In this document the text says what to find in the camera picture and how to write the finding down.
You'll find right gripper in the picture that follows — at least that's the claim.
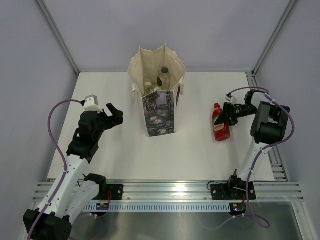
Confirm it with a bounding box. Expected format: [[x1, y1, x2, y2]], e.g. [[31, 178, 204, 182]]
[[214, 102, 257, 128]]

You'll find red bottle white label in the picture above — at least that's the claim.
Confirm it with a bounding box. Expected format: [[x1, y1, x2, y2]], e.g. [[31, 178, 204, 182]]
[[212, 103, 231, 142]]

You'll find pale green bottle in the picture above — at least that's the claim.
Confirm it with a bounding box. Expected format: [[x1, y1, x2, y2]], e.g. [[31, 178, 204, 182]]
[[144, 82, 153, 96]]

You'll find clear square bottle black cap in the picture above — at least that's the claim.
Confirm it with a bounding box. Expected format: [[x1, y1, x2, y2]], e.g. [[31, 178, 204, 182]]
[[157, 67, 171, 91]]

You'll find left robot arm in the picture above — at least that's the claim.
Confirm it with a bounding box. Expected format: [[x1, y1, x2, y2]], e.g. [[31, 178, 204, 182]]
[[23, 99, 124, 240]]

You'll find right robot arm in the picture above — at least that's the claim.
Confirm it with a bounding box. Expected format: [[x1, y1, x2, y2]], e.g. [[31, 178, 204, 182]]
[[210, 87, 293, 201]]

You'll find beige canvas tote bag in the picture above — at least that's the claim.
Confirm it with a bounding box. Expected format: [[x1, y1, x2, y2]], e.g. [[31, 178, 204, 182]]
[[127, 45, 186, 137]]

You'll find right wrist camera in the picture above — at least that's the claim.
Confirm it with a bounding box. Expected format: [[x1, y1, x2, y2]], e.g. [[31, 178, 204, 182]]
[[225, 93, 237, 104]]

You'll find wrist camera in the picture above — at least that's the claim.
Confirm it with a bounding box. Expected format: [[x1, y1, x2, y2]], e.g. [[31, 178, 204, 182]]
[[81, 94, 103, 113], [225, 93, 237, 104]]

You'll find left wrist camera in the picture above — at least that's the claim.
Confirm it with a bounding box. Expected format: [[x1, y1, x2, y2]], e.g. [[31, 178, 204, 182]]
[[81, 94, 103, 113]]

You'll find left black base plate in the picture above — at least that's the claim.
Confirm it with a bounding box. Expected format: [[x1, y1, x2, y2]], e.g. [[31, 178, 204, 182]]
[[94, 184, 124, 201]]

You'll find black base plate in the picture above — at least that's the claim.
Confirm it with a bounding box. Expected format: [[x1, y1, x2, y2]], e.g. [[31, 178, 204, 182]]
[[94, 184, 124, 201], [210, 182, 247, 201]]

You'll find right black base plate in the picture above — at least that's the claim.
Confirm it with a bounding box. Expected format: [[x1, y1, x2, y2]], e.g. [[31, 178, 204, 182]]
[[210, 182, 247, 201]]

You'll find white slotted cable duct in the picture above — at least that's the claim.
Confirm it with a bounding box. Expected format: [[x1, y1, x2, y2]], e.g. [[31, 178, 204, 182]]
[[83, 202, 231, 213]]

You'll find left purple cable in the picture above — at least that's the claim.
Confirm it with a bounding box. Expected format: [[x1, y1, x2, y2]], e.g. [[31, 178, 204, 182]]
[[26, 99, 107, 240]]

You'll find right frame post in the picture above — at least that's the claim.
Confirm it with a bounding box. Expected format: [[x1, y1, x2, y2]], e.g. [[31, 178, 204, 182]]
[[251, 0, 299, 77]]

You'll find frame post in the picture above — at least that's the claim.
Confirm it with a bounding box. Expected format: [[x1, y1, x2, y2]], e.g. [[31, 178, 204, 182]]
[[34, 0, 80, 77], [251, 0, 299, 77]]

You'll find left frame post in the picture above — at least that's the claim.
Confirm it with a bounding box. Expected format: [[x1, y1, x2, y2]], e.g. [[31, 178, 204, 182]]
[[34, 0, 80, 77]]

